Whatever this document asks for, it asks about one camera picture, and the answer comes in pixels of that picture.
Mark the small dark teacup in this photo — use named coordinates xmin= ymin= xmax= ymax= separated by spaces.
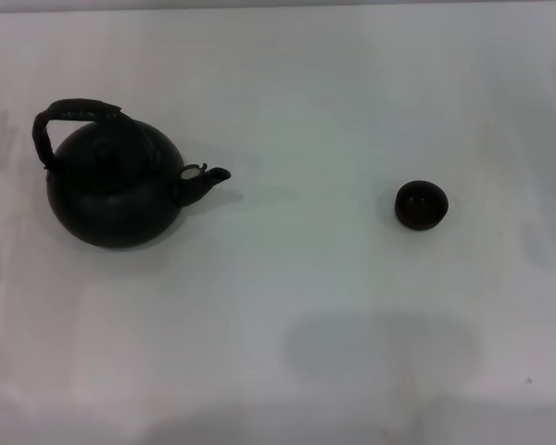
xmin=394 ymin=179 xmax=449 ymax=230

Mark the black round teapot with handle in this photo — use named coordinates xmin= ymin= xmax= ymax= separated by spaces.
xmin=32 ymin=97 xmax=233 ymax=248

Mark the white tablecloth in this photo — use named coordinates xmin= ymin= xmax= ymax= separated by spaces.
xmin=0 ymin=12 xmax=556 ymax=445

